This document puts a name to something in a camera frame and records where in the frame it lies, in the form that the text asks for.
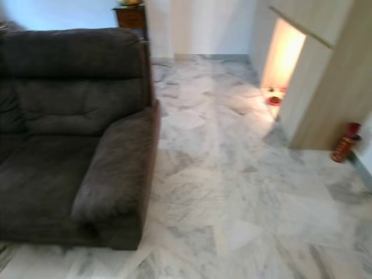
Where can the dark grey fabric sofa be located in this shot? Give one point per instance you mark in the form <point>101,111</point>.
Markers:
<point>46,168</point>

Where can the small red bowl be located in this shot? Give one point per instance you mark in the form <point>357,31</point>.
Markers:
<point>274,100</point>

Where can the brass ornament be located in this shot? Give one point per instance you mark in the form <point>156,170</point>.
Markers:
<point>130,2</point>

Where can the dark wooden side table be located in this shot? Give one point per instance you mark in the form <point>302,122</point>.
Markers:
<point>131,18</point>

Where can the light wooden cabinet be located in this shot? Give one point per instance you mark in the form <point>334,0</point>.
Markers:
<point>331,87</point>

